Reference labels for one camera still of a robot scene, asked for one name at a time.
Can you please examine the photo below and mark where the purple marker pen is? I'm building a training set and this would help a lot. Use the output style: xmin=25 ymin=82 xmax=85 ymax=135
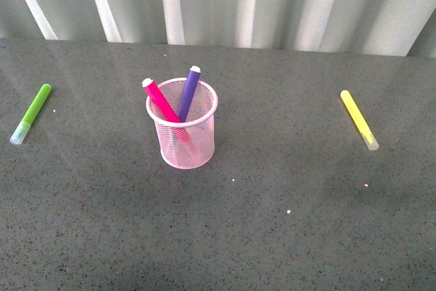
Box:
xmin=177 ymin=65 xmax=201 ymax=123

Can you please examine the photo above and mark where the pink marker pen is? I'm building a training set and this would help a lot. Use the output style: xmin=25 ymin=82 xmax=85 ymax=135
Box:
xmin=141 ymin=78 xmax=197 ymax=154

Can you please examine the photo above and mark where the pink mesh pen cup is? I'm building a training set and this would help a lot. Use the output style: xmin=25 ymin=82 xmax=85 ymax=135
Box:
xmin=146 ymin=80 xmax=218 ymax=169

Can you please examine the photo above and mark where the yellow marker pen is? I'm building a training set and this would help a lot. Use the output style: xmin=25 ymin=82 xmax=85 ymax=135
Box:
xmin=340 ymin=90 xmax=379 ymax=151

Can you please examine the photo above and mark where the green marker pen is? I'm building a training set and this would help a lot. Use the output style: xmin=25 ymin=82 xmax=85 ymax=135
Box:
xmin=10 ymin=84 xmax=52 ymax=145

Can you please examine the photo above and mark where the white pleated curtain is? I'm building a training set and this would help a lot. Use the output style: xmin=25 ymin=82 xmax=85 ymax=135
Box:
xmin=1 ymin=0 xmax=435 ymax=57

